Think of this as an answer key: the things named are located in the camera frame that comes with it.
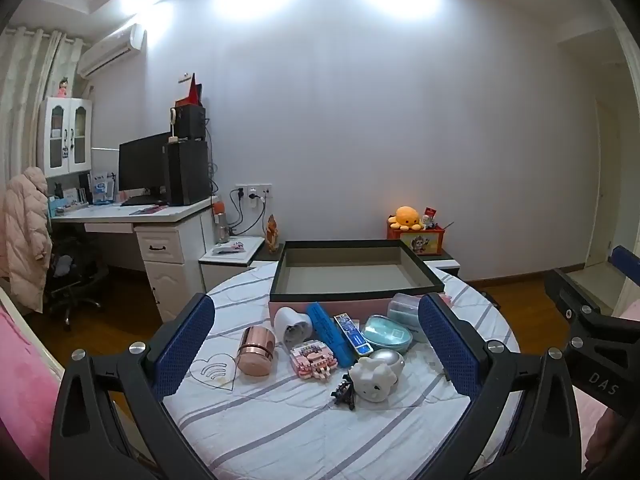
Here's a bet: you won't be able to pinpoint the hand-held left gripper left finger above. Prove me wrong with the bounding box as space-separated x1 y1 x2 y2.
49 292 217 480

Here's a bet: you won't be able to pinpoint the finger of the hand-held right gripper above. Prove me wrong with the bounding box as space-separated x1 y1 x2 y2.
609 245 640 281
544 267 618 323

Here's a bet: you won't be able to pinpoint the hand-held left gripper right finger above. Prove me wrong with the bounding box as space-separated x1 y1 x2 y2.
418 292 583 480

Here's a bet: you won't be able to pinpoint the clear plastic box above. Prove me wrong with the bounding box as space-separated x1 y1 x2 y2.
390 292 426 343

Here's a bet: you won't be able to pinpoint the teal oval case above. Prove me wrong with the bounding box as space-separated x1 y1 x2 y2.
361 314 414 351

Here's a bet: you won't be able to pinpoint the rose gold cylinder jar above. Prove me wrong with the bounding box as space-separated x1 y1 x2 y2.
236 326 277 377

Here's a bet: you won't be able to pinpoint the blue toothpaste box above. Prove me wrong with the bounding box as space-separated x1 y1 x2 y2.
334 313 373 358

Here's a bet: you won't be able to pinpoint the white travel adapter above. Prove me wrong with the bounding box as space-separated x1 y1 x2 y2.
274 306 315 348

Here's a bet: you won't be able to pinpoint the black hair clip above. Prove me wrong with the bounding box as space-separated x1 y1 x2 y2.
330 372 357 411

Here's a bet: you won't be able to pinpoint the blue rectangular case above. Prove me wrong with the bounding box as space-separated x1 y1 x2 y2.
306 302 357 367

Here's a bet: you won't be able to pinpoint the pink storage box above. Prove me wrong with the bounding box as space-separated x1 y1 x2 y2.
269 240 446 322

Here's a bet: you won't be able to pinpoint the pink block toy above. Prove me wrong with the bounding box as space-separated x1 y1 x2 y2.
290 341 335 381

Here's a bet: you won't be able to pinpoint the black and white TV cabinet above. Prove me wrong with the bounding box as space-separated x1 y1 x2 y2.
250 245 461 281

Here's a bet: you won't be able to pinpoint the white side cabinet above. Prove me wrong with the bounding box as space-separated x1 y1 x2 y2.
198 236 266 296

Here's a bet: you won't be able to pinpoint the white desk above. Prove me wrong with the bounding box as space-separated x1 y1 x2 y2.
50 195 221 323

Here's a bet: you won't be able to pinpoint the orange printed toy box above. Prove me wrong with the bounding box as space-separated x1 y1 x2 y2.
386 225 446 257

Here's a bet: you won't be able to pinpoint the striped white tablecloth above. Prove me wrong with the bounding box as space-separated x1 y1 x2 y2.
162 255 521 480

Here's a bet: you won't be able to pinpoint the orange-lid water bottle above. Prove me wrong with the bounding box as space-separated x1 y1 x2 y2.
212 201 231 243

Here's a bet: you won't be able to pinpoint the black office chair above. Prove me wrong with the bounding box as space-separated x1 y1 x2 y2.
42 225 108 328

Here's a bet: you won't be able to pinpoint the orange octopus plush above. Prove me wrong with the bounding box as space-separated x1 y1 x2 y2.
388 206 423 232

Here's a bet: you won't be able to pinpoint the black computer tower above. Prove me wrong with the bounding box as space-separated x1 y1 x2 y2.
165 140 211 206

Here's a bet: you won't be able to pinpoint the pink fleece blanket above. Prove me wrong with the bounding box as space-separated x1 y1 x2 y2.
0 305 63 480

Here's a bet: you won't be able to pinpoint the blue and white box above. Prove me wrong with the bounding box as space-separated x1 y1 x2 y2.
91 172 117 206

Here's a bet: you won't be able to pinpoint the teal desk organiser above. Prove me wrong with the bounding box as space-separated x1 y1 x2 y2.
47 197 91 218

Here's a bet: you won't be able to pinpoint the black computer monitor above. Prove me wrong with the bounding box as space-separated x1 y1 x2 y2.
118 132 172 200

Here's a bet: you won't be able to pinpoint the pink puffer jacket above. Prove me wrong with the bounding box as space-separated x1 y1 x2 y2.
0 166 53 313

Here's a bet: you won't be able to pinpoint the black speaker box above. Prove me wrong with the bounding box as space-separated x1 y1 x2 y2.
173 105 207 142

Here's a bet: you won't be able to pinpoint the white glass-door cabinet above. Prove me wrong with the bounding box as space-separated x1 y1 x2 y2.
37 96 94 178

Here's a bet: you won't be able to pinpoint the red triangular box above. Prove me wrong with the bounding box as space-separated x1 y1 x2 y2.
175 74 203 107

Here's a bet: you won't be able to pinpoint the beige curtain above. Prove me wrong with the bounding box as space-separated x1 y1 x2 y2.
0 27 83 186

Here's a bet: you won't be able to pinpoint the white air conditioner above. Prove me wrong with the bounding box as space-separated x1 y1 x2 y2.
77 23 147 79

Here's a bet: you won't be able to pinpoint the black charger cables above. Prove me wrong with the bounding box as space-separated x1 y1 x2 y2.
230 187 268 236

